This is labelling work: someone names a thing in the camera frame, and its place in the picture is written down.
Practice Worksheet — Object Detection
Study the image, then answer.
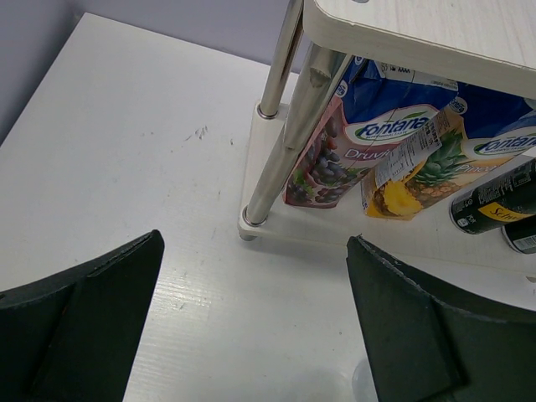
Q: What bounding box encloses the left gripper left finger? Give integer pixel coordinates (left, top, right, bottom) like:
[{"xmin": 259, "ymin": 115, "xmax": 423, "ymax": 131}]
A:
[{"xmin": 1, "ymin": 229, "xmax": 164, "ymax": 401}]

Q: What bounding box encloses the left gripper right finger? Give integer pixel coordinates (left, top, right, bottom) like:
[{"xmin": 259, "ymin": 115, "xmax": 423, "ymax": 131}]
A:
[{"xmin": 347, "ymin": 236, "xmax": 535, "ymax": 401}]

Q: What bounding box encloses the black Schweppes can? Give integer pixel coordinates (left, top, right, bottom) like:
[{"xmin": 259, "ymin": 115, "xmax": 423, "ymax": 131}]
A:
[
  {"xmin": 502, "ymin": 215, "xmax": 536, "ymax": 255},
  {"xmin": 450, "ymin": 159, "xmax": 535, "ymax": 235}
]

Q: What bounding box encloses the white two-tier shelf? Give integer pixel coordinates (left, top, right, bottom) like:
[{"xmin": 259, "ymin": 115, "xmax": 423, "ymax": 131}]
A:
[{"xmin": 237, "ymin": 0, "xmax": 536, "ymax": 286}]

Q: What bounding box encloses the pineapple juice carton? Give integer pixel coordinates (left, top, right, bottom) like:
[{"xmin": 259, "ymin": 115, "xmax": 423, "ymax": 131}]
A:
[{"xmin": 361, "ymin": 84, "xmax": 535, "ymax": 220}]

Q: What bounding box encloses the grape juice carton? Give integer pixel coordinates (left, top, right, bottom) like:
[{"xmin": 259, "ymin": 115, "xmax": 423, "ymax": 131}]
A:
[{"xmin": 283, "ymin": 56, "xmax": 458, "ymax": 209}]

